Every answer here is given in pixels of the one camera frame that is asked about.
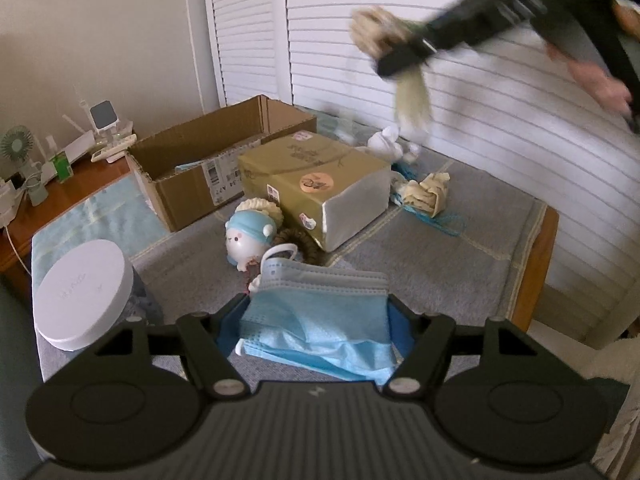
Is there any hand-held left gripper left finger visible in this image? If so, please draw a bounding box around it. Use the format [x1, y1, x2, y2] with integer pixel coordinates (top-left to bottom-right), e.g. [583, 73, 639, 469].
[95, 294, 252, 401]

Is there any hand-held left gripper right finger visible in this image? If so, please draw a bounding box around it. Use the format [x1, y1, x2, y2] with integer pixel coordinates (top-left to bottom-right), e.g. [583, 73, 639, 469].
[382, 294, 538, 400]

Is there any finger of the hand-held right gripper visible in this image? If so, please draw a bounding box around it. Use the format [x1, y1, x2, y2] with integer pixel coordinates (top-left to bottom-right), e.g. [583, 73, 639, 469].
[376, 30, 441, 79]

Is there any cream fluffy plush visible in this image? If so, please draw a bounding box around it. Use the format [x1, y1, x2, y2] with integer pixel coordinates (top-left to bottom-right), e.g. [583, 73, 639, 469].
[349, 5, 435, 133]

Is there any stack of blue face masks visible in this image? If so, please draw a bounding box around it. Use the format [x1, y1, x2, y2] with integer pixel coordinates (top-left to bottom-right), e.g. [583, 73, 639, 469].
[235, 242, 399, 386]

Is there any white plush toy blue hat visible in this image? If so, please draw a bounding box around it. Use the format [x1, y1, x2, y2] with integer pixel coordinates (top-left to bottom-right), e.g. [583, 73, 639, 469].
[223, 210, 278, 268]

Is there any brown cardboard box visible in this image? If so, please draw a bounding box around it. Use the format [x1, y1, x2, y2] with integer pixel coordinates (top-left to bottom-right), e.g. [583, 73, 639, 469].
[125, 94, 318, 233]

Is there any person's right hand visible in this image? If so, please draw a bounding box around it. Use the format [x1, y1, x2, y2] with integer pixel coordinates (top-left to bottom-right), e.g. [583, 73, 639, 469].
[547, 42, 633, 111]

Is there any small white plush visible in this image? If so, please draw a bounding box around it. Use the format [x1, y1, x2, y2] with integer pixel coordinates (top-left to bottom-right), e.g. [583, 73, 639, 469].
[366, 126, 424, 164]

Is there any white louvered closet door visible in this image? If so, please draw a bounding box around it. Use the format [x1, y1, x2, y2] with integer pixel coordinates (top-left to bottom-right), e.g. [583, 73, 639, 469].
[284, 0, 640, 351]
[202, 0, 295, 113]

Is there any brown scrunchie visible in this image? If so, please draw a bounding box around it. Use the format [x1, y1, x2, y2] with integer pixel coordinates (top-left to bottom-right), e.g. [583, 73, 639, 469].
[277, 227, 327, 266]

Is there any cream scrunchie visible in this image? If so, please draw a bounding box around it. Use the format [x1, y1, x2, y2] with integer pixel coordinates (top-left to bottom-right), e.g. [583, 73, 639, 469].
[235, 197, 285, 226]

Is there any wooden low table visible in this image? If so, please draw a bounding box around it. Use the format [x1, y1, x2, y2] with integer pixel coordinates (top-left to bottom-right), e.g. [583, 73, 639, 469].
[511, 204, 561, 334]

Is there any olive wrapped tissue pack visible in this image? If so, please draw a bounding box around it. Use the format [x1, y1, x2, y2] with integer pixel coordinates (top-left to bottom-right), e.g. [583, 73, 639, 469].
[236, 131, 392, 252]

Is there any white lidded jar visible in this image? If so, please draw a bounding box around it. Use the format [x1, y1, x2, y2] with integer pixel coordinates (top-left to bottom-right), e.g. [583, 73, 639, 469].
[32, 239, 151, 352]

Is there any white remote control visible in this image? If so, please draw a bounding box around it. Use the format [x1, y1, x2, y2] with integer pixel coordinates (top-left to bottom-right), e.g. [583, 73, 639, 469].
[90, 132, 139, 164]

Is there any wooden nightstand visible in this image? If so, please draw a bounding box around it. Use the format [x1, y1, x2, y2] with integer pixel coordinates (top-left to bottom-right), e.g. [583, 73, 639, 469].
[0, 157, 135, 292]

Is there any white fluffy cloth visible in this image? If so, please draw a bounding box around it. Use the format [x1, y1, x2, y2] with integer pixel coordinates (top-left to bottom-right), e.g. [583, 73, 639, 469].
[581, 332, 640, 461]

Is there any small green box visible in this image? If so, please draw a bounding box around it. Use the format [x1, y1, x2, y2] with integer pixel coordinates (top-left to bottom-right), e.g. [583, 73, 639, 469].
[52, 155, 74, 184]

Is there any white router with antennas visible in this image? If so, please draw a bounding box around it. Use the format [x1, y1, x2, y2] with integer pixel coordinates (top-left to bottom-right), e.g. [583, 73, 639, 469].
[42, 114, 137, 173]

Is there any white power strip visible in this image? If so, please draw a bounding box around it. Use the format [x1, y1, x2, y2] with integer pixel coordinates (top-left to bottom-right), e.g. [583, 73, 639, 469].
[0, 179, 27, 227]

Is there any small green desk fan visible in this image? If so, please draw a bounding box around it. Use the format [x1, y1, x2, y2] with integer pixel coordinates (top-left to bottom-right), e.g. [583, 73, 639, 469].
[0, 125, 49, 207]

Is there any cream fabric pouch blue cord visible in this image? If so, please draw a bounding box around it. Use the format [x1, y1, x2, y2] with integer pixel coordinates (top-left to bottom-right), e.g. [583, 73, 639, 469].
[391, 171, 464, 237]

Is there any white power cable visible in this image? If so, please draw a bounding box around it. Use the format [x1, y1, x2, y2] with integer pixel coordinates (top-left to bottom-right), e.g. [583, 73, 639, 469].
[1, 224, 34, 282]

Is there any white camera grey screen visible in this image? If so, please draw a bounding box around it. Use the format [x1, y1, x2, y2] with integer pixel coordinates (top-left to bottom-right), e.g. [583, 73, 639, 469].
[79, 100, 119, 145]

